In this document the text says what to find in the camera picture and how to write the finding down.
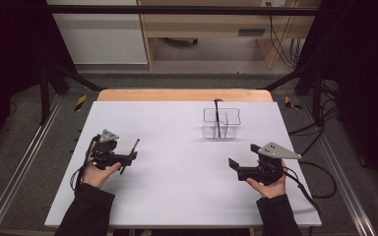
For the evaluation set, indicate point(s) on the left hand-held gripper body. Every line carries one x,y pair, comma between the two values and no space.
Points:
106,154

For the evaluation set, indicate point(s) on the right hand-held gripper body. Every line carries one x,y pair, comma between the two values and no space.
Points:
262,170

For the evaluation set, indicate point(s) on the clear plastic organizer box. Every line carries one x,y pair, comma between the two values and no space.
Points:
222,123

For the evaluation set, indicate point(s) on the person's right hand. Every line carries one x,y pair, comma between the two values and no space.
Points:
272,190

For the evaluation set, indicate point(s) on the person's left hand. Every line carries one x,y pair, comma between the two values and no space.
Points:
96,177

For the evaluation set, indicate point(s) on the yellow black striped tape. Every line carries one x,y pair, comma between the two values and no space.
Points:
80,103
288,103

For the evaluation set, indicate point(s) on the wooden table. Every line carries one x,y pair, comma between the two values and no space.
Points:
183,95

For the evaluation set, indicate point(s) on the black metal stand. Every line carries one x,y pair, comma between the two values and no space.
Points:
317,98
45,95

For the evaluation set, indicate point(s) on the white cabinet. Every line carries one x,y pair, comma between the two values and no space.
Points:
101,36

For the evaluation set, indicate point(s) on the light wooden desk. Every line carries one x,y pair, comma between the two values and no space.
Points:
210,26

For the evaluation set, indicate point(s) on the black curtain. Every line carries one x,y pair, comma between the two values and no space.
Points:
10,49
361,65

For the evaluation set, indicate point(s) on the aluminium floor rail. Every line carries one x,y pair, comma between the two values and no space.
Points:
19,167
344,183

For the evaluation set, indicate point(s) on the black frame crossbar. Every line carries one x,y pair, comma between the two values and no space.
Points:
177,10

